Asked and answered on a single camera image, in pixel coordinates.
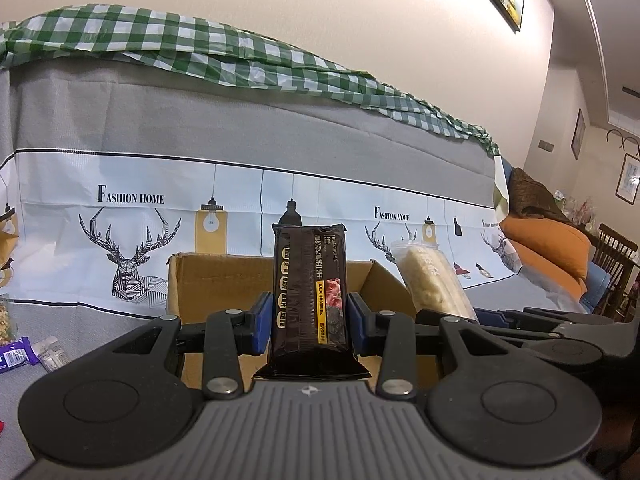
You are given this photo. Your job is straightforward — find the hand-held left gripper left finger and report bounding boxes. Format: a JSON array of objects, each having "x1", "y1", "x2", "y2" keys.
[{"x1": 107, "y1": 292, "x2": 273, "y2": 401}]

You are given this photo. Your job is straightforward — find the blue sofa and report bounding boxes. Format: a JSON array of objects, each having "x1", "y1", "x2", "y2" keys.
[{"x1": 580, "y1": 257, "x2": 613, "y2": 311}]

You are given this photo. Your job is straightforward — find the brown cardboard box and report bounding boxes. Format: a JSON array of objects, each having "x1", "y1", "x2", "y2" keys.
[{"x1": 166, "y1": 252, "x2": 443, "y2": 396}]

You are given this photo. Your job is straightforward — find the purple snack bar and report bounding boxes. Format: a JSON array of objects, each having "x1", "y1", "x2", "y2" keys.
[{"x1": 0, "y1": 336, "x2": 38, "y2": 373}]

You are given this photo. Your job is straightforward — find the wooden chair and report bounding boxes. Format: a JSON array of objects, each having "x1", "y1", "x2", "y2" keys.
[{"x1": 592, "y1": 223, "x2": 640, "y2": 321}]

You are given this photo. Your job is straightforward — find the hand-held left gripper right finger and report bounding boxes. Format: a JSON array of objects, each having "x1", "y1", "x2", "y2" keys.
[{"x1": 347, "y1": 292, "x2": 531, "y2": 401}]

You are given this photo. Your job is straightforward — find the dark brown snack packet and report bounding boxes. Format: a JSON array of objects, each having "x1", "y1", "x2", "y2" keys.
[{"x1": 252, "y1": 222, "x2": 373, "y2": 381}]

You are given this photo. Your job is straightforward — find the brown blanket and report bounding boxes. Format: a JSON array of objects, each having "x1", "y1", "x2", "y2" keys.
[{"x1": 507, "y1": 166, "x2": 591, "y2": 233}]

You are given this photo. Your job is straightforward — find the small framed wall picture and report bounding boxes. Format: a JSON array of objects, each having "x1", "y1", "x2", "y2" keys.
[
  {"x1": 571, "y1": 108, "x2": 587, "y2": 161},
  {"x1": 616, "y1": 153, "x2": 640, "y2": 206}
]

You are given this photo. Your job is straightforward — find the clear small snack packet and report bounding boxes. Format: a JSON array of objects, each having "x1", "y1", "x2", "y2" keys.
[{"x1": 32, "y1": 337, "x2": 68, "y2": 373}]

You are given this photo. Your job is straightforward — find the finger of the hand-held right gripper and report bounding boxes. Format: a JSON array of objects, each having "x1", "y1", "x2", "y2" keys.
[
  {"x1": 416, "y1": 308, "x2": 568, "y2": 343},
  {"x1": 474, "y1": 307, "x2": 598, "y2": 328}
]

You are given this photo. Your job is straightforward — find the beige snack packet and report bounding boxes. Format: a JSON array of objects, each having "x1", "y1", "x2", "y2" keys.
[{"x1": 390, "y1": 240, "x2": 478, "y2": 323}]

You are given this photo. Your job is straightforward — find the mixed nut snack packet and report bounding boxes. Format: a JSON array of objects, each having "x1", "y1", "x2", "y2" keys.
[{"x1": 0, "y1": 295, "x2": 18, "y2": 348}]

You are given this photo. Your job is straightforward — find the metal wall hooks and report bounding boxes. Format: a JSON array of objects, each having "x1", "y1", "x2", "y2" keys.
[{"x1": 605, "y1": 129, "x2": 640, "y2": 158}]

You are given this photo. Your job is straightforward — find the green checked cloth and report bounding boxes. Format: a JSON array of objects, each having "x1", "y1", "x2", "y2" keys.
[{"x1": 0, "y1": 4, "x2": 501, "y2": 157}]

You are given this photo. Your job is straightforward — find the orange cushion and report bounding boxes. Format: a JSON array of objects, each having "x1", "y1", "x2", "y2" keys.
[{"x1": 500, "y1": 212, "x2": 593, "y2": 306}]

